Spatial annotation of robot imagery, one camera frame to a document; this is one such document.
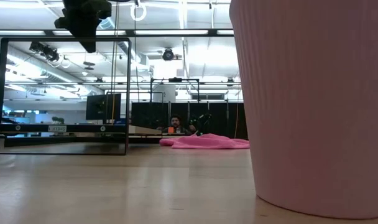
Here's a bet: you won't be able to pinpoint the white cable loop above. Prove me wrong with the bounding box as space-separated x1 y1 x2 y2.
129 0 147 22

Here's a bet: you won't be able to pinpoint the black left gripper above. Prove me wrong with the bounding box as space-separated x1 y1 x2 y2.
53 0 113 54

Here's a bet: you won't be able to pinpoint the black overhead beam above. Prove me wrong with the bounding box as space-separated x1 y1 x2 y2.
0 28 235 37

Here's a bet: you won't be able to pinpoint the black partition panels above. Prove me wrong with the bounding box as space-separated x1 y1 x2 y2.
131 101 249 140

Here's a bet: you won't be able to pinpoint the pink cloth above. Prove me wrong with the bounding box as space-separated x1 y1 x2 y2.
159 133 251 151

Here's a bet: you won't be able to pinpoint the black computer monitor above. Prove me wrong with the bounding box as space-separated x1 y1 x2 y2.
85 93 122 121

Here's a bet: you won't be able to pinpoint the pale pink ribbed cup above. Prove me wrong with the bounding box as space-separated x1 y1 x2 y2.
229 0 378 220

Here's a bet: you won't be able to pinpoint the person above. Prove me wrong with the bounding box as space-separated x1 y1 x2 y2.
162 114 193 136

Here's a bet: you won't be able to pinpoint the black camera with white cable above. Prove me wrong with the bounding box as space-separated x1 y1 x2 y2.
29 41 72 69

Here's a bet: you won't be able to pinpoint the round black ceiling camera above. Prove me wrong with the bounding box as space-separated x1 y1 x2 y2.
162 47 175 62

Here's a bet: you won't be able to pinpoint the black background rig frame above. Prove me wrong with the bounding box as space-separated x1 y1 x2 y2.
149 77 200 104

